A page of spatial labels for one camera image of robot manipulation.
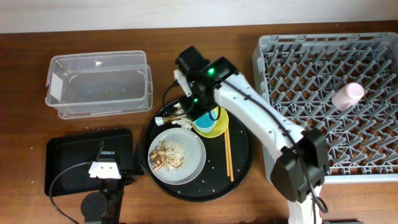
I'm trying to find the blue cup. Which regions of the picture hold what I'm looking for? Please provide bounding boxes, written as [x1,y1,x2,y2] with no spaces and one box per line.
[193,110,217,133]

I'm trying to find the yellow bowl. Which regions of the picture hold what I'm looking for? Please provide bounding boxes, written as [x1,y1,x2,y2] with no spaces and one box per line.
[193,108,229,138]

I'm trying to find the pink cup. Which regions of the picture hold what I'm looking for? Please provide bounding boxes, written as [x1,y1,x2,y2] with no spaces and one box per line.
[331,82,364,111]

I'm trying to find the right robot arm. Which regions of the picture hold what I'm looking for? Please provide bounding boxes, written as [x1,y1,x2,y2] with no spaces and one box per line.
[174,46,329,223]

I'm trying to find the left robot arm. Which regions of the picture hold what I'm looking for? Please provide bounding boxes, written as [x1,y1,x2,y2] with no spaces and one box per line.
[80,141,146,224]

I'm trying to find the grey dishwasher rack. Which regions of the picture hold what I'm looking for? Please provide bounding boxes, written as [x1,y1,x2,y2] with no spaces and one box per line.
[252,32,397,184]

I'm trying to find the crumpled white napkin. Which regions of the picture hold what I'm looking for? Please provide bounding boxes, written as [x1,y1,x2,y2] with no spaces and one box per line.
[154,104,193,130]

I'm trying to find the gold foil wrapper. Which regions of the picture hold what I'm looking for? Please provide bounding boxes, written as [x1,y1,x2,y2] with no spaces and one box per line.
[161,103,185,124]

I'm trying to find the black rectangular tray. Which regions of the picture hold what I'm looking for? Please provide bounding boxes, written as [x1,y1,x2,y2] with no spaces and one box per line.
[44,129,133,196]

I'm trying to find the round black serving tray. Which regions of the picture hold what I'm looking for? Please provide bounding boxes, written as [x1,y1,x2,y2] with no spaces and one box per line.
[141,113,256,202]

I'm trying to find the grey plate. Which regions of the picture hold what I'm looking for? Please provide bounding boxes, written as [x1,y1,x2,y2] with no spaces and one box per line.
[147,128,206,185]

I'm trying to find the food scraps with rice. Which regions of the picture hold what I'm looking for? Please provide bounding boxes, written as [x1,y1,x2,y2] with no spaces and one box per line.
[149,140,188,171]

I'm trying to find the clear plastic storage bin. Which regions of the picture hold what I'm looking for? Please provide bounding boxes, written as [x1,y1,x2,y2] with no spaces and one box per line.
[45,50,153,119]

